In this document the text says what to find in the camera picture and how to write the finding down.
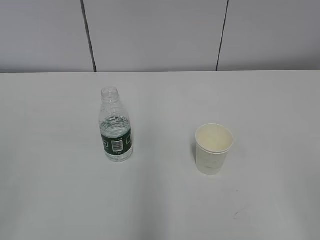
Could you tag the clear water bottle green label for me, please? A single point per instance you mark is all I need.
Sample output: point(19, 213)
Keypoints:
point(115, 126)

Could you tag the white paper cup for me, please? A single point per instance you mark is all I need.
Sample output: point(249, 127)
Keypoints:
point(213, 142)

